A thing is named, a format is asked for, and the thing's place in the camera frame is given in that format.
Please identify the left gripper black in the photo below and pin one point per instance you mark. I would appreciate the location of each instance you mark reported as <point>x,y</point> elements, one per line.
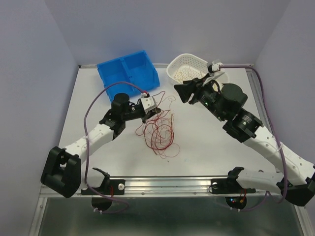
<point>155,110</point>

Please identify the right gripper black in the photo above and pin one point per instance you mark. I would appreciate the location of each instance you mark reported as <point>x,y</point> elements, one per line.
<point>197,85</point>

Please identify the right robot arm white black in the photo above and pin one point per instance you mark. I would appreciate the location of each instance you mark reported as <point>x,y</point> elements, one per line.
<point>295,181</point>

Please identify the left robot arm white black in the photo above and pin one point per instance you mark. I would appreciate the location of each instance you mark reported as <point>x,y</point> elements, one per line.
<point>66,168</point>

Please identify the white perforated plastic basket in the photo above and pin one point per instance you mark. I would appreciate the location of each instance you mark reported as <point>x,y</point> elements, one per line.
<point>187,67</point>

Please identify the blue plastic divided bin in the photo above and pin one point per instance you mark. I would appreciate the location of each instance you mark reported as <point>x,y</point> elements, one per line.
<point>135,68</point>

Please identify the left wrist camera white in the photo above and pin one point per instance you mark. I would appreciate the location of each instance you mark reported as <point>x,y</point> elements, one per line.
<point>148,103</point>

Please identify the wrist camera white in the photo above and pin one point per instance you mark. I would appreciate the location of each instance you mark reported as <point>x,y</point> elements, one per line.
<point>148,103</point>
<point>214,72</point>

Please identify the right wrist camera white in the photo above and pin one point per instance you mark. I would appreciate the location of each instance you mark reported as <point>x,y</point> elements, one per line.
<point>214,72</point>

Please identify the aluminium front rail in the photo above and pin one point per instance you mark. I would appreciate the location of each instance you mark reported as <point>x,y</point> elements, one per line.
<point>188,186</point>

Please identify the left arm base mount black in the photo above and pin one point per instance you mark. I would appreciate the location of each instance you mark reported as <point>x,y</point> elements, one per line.
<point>108,186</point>

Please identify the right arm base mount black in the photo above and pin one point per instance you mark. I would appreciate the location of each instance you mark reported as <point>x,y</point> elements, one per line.
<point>229,185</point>

